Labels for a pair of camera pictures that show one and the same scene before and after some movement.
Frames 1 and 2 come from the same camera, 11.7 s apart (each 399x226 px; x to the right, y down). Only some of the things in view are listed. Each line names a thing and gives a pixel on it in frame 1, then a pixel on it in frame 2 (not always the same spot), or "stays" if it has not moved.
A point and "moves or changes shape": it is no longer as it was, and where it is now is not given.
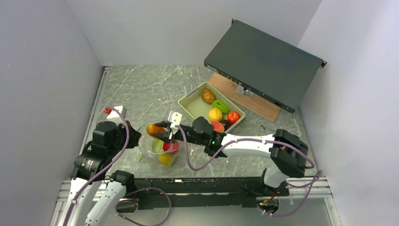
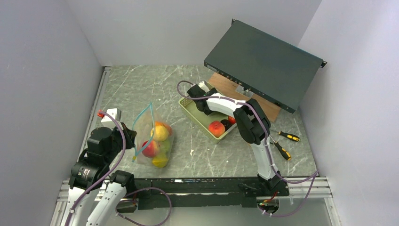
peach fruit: x=218 y=126 stays
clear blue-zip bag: x=149 y=145 moves or changes shape
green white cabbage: x=157 y=145 -> x=164 y=147
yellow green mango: x=165 y=159 moves or changes shape
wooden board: x=261 y=104 stays
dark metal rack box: x=264 y=65 stays
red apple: x=233 y=117 stays
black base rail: x=205 y=193 stays
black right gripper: x=165 y=136 -> x=208 y=112
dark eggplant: x=226 y=124 stays
